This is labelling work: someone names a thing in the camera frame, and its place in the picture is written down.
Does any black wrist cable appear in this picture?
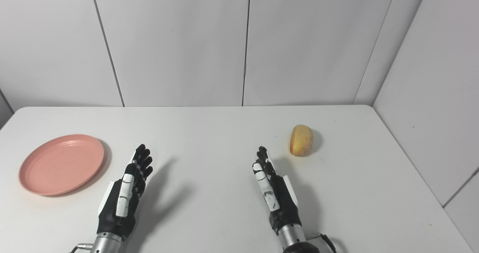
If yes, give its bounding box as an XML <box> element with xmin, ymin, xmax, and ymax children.
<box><xmin>305</xmin><ymin>232</ymin><xmax>337</xmax><ymax>253</ymax></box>
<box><xmin>68</xmin><ymin>243</ymin><xmax>93</xmax><ymax>253</ymax></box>

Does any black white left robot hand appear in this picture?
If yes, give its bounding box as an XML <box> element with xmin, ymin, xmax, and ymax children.
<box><xmin>97</xmin><ymin>144</ymin><xmax>153</xmax><ymax>241</ymax></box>

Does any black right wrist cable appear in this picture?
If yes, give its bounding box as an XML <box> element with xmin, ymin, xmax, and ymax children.
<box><xmin>305</xmin><ymin>232</ymin><xmax>337</xmax><ymax>253</ymax></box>

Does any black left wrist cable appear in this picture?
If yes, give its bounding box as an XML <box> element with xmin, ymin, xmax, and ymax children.
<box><xmin>68</xmin><ymin>243</ymin><xmax>93</xmax><ymax>253</ymax></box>

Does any yellow bread roll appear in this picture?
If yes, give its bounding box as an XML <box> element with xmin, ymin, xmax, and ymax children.
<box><xmin>289</xmin><ymin>124</ymin><xmax>314</xmax><ymax>157</ymax></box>

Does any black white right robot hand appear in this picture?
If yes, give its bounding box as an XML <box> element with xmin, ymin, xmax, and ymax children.
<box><xmin>252</xmin><ymin>146</ymin><xmax>302</xmax><ymax>235</ymax></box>

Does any pink round plate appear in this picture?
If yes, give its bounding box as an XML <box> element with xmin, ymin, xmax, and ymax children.
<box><xmin>19</xmin><ymin>134</ymin><xmax>105</xmax><ymax>196</ymax></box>

